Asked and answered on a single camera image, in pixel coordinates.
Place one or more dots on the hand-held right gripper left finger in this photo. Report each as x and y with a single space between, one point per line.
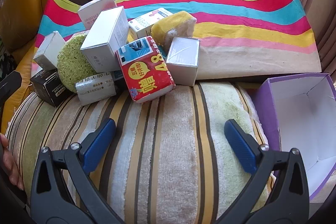
101 142

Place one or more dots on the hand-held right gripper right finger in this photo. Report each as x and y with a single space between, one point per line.
241 145

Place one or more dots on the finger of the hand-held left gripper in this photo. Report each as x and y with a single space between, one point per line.
10 80

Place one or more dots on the purple cardboard box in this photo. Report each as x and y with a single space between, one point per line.
302 113

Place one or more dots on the white box with pink print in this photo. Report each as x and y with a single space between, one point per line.
97 7

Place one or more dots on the person's left hand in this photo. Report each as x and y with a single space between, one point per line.
10 166

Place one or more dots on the black box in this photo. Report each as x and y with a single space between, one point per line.
48 87

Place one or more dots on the small grey box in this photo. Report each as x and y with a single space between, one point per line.
48 49

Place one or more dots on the silver box with text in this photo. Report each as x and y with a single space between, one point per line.
94 90

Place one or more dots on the round green sponge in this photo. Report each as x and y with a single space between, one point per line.
71 66

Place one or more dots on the yellow leather sofa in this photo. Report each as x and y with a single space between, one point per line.
23 3

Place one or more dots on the red and blue packet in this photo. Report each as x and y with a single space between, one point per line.
145 74

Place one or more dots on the glossy white box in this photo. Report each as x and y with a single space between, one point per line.
181 61

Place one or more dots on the tall white box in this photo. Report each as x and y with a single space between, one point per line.
105 37

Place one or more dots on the small white medicine box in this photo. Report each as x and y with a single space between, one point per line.
143 24

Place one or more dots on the colourful striped cloth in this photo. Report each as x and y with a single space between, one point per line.
223 16

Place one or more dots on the yellow sponge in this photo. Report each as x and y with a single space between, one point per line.
170 25

